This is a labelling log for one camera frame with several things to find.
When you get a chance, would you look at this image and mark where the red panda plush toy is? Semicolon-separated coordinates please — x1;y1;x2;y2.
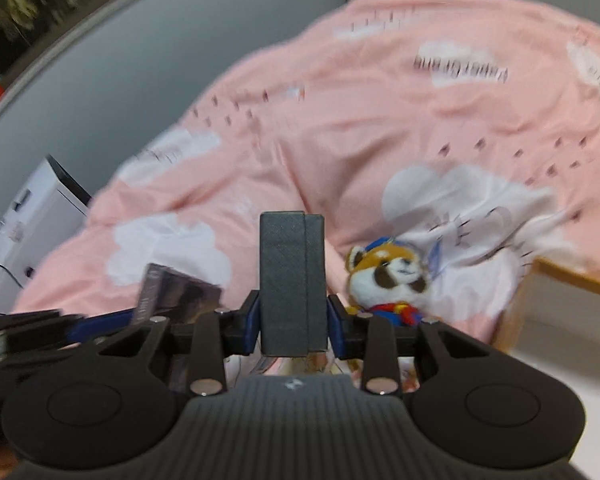
346;237;432;327

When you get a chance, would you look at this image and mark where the dark grey gift box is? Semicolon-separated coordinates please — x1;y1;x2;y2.
260;211;327;358

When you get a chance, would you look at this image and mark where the gold gift box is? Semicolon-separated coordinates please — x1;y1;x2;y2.
130;263;222;325

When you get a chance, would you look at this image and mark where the orange cardboard box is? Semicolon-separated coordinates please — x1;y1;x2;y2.
493;259;600;479

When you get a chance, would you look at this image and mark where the pink cloud-print duvet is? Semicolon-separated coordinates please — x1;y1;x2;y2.
15;0;600;339

